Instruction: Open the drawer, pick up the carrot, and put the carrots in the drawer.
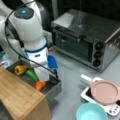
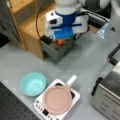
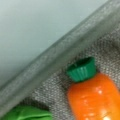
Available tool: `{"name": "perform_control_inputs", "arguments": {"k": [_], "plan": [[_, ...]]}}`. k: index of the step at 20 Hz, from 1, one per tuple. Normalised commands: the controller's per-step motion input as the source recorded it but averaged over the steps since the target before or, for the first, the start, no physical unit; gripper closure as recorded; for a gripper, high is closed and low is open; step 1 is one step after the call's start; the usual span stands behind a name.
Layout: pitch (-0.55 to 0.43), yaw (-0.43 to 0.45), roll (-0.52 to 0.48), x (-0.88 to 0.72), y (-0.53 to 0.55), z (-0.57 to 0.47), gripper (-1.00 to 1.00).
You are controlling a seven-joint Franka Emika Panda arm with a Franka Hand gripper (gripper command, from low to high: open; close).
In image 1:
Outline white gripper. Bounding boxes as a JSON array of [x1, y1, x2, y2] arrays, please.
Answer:
[[26, 49, 50, 82]]

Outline orange toy carrot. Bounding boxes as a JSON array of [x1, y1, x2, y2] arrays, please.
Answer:
[[35, 81, 46, 91]]

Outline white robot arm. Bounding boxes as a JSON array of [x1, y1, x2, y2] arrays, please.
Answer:
[[0, 0, 52, 82]]

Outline green toy vegetable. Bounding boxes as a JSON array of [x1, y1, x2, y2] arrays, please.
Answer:
[[26, 69, 38, 82]]

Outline yellow toy vegetable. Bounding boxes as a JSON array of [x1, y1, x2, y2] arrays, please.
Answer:
[[14, 65, 27, 76]]

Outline plastic water bottle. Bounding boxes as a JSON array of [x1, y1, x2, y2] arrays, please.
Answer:
[[0, 60, 11, 68]]

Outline wooden cabinet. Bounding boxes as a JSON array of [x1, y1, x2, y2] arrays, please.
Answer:
[[0, 67, 51, 120]]

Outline silver toaster oven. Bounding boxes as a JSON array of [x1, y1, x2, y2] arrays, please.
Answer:
[[51, 9, 120, 71]]

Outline white induction cooker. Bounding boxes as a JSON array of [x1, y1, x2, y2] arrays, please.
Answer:
[[81, 76, 120, 116]]

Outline black cable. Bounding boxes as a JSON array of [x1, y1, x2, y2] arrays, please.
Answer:
[[3, 0, 59, 79]]

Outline pink pan with white handle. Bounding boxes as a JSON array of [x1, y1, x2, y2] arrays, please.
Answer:
[[81, 74, 120, 105]]

